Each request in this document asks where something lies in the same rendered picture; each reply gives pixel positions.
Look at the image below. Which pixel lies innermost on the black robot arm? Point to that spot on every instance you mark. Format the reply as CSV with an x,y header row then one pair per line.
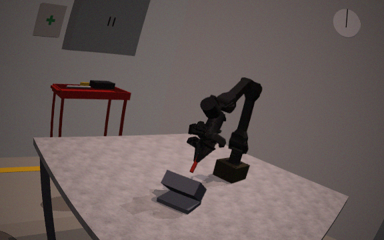
x,y
213,106

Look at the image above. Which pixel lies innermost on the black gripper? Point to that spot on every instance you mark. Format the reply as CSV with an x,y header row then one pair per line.
x,y
205,145

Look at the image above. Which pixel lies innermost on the dark grey square panel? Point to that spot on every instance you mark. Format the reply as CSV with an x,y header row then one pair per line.
x,y
185,194

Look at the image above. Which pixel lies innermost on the dark red peg with grey band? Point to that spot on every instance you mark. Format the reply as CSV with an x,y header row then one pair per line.
x,y
194,166

